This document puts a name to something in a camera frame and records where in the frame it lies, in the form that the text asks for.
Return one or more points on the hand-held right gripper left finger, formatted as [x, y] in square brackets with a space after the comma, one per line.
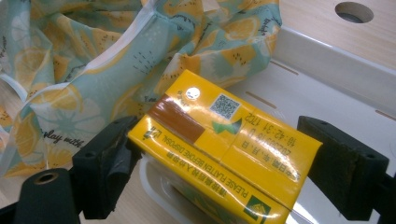
[104, 169]

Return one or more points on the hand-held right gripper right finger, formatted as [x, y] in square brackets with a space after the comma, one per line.
[342, 165]

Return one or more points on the white plastic tray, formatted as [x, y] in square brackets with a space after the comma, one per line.
[327, 87]

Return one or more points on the lemon print fabric bag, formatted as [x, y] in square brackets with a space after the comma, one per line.
[93, 74]

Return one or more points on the yellow drink carton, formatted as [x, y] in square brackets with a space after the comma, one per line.
[224, 143]

